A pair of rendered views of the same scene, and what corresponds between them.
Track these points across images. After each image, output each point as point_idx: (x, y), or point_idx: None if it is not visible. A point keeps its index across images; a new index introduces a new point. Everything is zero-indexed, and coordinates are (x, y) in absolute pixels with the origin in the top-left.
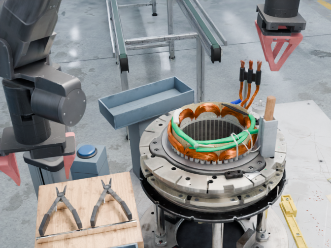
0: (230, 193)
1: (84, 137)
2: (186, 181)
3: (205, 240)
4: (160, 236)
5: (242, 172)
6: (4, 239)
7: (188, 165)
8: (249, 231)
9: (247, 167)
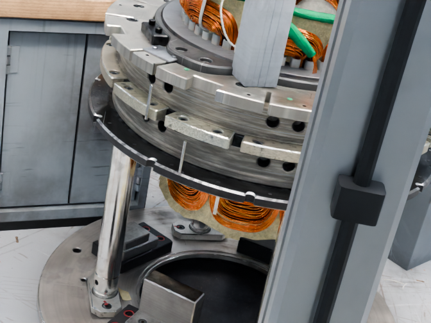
0: (125, 63)
1: None
2: (128, 4)
3: (213, 305)
4: (190, 224)
5: (156, 34)
6: None
7: (172, 2)
8: (193, 292)
9: (181, 46)
